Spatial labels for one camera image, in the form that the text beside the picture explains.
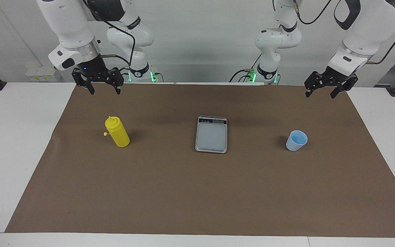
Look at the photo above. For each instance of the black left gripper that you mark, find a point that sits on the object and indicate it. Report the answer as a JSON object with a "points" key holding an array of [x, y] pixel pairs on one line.
{"points": [[338, 78]]}

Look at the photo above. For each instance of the silver digital kitchen scale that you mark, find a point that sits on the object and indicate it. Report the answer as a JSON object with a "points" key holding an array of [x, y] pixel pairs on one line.
{"points": [[211, 135]]}

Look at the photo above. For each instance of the yellow squeeze bottle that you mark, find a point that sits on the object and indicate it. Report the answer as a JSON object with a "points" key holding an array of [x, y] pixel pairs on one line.
{"points": [[118, 133]]}

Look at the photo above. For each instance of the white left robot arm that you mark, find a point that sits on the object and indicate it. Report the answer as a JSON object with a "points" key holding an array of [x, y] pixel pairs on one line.
{"points": [[365, 31]]}

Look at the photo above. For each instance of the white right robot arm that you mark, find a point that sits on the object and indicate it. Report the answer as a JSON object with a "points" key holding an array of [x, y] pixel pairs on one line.
{"points": [[70, 24]]}

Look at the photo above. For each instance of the light blue plastic cup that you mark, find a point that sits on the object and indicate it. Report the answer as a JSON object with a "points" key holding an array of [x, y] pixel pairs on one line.
{"points": [[295, 142]]}

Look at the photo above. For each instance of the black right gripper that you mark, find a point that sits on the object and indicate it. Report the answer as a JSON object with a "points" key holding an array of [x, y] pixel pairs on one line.
{"points": [[93, 70]]}

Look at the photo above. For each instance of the white wall socket box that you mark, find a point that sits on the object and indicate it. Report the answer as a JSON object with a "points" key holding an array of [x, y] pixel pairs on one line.
{"points": [[41, 73]]}

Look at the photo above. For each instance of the brown table mat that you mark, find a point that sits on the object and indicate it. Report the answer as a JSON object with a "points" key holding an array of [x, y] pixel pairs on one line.
{"points": [[197, 199]]}

